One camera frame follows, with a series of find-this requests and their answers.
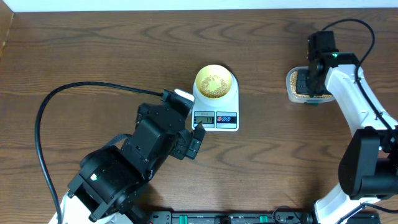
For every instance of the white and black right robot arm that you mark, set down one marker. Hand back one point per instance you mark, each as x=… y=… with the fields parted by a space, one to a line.
x=367 y=172

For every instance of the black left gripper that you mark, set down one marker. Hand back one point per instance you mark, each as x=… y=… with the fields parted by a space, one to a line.
x=180 y=147

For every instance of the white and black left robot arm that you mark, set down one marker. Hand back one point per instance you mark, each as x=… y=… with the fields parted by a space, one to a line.
x=112 y=178

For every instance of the soybeans in yellow bowl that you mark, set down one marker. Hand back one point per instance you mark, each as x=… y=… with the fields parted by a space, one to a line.
x=214 y=87

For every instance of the yellow plastic bowl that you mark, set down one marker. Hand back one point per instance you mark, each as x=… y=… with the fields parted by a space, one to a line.
x=214 y=70

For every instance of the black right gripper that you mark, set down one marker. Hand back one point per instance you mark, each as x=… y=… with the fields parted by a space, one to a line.
x=301 y=86

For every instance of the white digital kitchen scale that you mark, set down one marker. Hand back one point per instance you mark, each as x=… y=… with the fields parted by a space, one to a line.
x=216 y=114

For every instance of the clear plastic container of soybeans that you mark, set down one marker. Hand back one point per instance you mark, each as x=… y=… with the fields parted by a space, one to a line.
x=296 y=98

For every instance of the black mounting rail with clamps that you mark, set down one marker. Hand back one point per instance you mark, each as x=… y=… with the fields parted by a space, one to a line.
x=280 y=216

